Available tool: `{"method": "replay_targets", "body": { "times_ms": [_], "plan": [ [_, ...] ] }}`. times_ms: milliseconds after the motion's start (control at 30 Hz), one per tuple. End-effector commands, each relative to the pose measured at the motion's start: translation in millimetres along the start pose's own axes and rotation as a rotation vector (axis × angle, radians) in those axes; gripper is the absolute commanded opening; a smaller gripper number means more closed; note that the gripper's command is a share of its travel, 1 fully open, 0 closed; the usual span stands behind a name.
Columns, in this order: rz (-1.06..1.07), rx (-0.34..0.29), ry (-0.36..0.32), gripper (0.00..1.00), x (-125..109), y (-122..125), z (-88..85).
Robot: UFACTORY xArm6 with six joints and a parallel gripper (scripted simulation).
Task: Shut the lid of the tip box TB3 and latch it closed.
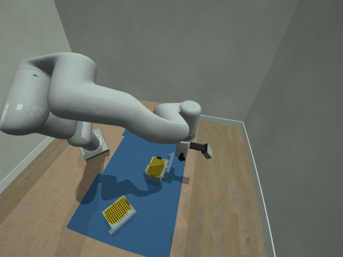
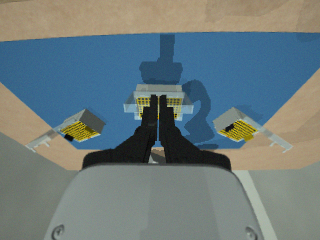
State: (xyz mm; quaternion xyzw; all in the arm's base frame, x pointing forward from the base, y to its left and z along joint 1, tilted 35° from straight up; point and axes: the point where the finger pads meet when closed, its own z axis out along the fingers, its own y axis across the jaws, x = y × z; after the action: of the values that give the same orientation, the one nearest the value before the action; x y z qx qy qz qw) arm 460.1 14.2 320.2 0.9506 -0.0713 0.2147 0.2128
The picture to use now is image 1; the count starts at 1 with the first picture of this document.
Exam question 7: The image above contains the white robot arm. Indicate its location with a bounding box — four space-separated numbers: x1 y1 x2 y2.
0 52 201 154

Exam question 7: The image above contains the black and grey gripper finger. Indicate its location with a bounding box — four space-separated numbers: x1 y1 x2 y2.
178 153 185 161

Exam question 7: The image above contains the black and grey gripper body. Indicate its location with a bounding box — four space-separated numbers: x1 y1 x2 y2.
175 140 192 158

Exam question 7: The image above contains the blue bench mat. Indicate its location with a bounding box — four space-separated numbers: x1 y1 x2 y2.
66 129 186 257

